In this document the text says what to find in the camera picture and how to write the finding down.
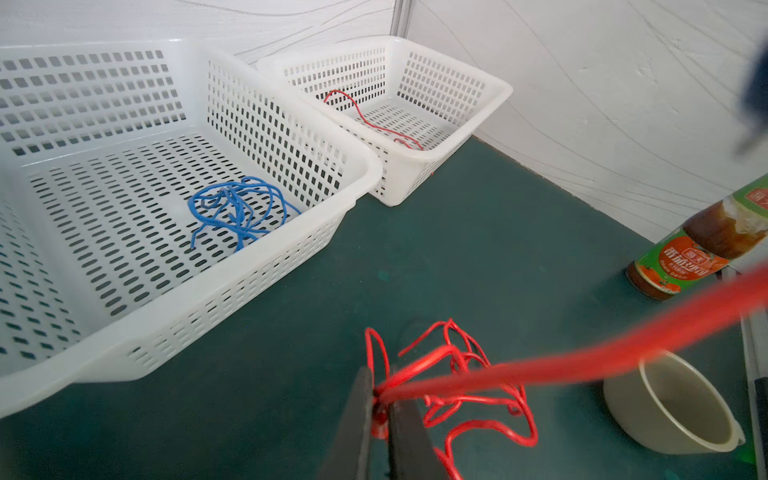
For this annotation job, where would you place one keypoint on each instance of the olive ceramic cup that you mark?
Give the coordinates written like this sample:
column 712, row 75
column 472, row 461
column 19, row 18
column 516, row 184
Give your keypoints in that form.
column 668, row 406

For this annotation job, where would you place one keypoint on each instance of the white perforated basket middle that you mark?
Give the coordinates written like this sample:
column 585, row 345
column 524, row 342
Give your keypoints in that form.
column 149, row 189

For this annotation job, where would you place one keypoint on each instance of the white perforated basket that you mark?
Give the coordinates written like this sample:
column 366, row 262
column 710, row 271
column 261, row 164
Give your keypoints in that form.
column 149, row 189
column 413, row 106

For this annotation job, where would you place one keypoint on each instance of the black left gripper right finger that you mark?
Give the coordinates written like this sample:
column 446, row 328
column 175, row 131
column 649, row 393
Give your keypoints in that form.
column 410, row 450

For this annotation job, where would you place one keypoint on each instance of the white perforated basket right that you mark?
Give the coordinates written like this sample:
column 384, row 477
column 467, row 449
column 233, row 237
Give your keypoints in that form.
column 413, row 106

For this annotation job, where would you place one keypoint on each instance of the yellow red capped bottle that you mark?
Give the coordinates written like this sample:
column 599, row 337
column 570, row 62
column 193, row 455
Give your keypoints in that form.
column 704, row 244

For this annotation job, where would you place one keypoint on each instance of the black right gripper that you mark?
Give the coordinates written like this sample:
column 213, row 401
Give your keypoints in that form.
column 753, row 104

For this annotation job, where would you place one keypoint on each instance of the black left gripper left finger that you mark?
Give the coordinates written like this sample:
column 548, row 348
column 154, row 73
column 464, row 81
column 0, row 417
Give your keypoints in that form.
column 349, row 455

